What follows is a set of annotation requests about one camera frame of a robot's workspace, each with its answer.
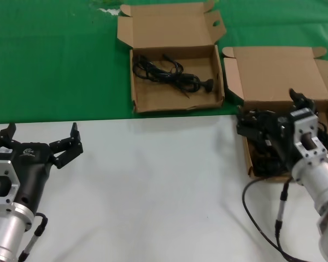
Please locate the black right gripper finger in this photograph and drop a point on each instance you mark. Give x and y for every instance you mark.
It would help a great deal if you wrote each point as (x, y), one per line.
(250, 127)
(303, 102)

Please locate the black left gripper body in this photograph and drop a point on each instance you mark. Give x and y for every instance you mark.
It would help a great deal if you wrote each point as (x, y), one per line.
(32, 169)

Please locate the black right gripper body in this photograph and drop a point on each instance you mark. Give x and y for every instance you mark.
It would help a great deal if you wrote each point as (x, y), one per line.
(283, 136)

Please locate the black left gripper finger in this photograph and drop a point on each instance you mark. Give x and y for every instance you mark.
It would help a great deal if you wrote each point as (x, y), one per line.
(4, 135)
(68, 150)

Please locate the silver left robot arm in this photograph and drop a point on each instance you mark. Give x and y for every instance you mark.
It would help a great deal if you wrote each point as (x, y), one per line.
(5, 232)

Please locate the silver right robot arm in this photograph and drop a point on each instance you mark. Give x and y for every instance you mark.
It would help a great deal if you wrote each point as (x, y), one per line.
(319, 180)

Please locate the empty open cardboard box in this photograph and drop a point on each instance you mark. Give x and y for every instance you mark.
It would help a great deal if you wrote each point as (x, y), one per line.
(175, 27)

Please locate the green table cloth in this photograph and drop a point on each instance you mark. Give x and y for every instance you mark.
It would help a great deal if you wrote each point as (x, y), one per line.
(43, 68)

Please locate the silver left wrist bracket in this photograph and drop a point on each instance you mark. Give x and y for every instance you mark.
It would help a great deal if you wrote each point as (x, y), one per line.
(12, 174)

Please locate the silver wrist bracket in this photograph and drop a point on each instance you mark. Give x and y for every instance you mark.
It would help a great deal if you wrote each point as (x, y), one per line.
(12, 174)
(303, 128)

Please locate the silver right wrist bracket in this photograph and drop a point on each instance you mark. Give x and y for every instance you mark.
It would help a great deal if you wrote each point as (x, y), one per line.
(303, 128)

